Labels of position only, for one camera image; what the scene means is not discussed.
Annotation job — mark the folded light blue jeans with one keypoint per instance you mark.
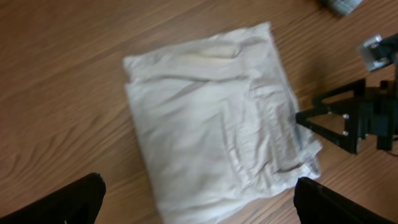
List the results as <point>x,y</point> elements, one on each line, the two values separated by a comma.
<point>341,8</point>

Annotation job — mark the beige khaki shorts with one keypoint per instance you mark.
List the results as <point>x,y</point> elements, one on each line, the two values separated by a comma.
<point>215,121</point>

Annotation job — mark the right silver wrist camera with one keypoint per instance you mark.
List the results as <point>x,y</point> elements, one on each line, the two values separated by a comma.
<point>368,53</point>

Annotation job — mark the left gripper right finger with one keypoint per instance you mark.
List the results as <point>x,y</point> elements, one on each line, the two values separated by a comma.
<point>317,204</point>

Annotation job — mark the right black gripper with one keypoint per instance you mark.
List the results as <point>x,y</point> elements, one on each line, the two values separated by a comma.
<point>338,124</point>

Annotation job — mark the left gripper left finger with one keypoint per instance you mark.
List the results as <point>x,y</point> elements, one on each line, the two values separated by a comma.
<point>76,203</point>

